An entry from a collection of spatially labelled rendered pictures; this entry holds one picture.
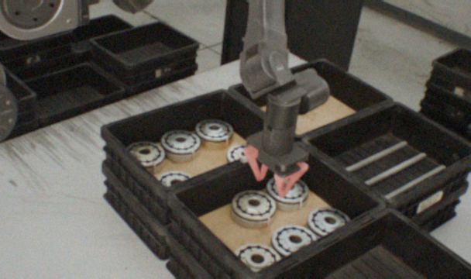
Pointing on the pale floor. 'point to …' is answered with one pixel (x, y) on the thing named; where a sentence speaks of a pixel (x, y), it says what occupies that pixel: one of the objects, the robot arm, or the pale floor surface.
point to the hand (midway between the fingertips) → (271, 184)
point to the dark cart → (300, 29)
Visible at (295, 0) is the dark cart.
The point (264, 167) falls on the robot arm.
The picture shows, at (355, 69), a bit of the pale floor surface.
